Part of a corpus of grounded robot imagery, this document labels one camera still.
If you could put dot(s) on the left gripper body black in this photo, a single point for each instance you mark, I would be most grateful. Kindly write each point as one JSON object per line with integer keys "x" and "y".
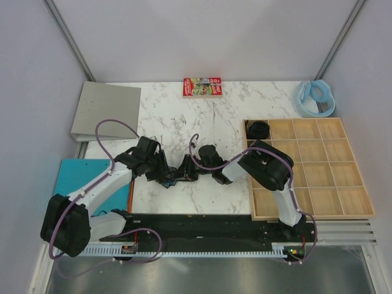
{"x": 156, "y": 165}

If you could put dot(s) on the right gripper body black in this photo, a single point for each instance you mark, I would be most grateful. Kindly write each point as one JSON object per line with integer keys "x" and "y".
{"x": 202, "y": 165}

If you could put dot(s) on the floral navy necktie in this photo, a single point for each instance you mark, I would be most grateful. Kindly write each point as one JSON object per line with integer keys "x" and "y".
{"x": 175, "y": 179}

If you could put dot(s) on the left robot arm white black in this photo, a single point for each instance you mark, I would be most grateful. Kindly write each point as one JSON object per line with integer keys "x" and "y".
{"x": 69, "y": 223}

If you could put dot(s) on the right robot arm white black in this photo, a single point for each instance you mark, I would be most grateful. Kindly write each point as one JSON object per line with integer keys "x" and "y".
{"x": 270, "y": 167}

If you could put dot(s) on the rolled black tie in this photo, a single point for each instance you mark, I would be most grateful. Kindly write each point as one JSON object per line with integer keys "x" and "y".
{"x": 257, "y": 130}

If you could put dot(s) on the red illustrated book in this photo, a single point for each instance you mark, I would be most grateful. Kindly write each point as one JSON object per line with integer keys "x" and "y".
{"x": 202, "y": 87}

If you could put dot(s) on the teal book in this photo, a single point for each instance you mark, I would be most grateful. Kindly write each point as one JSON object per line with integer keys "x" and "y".
{"x": 76, "y": 173}

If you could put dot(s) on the wooden compartment tray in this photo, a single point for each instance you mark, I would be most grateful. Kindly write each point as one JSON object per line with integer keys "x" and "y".
{"x": 327, "y": 180}

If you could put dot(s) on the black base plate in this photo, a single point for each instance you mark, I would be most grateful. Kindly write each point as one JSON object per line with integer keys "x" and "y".
{"x": 217, "y": 233}

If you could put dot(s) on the grey ring binder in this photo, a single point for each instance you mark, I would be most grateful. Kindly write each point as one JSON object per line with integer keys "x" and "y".
{"x": 99, "y": 101}

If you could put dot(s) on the white slotted cable duct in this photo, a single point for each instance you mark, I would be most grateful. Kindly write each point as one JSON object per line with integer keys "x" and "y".
{"x": 117, "y": 250}

